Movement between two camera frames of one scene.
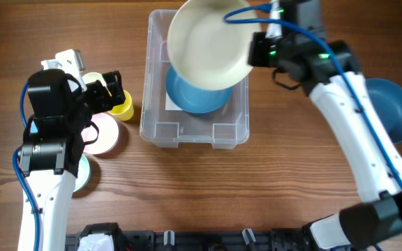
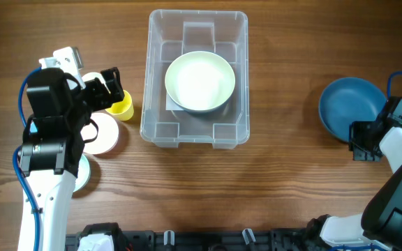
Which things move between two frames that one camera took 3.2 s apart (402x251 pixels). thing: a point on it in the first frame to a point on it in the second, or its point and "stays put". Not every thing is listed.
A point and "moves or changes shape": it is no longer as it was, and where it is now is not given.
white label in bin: [169, 104] stays put
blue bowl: [396, 107] moves or changes shape
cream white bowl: [209, 51] to [199, 81]
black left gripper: [105, 99] stays put
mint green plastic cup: [84, 174] stays put
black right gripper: [258, 57] to [354, 136]
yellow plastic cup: [124, 111] stays put
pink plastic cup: [108, 134] stays put
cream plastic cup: [90, 77] stays put
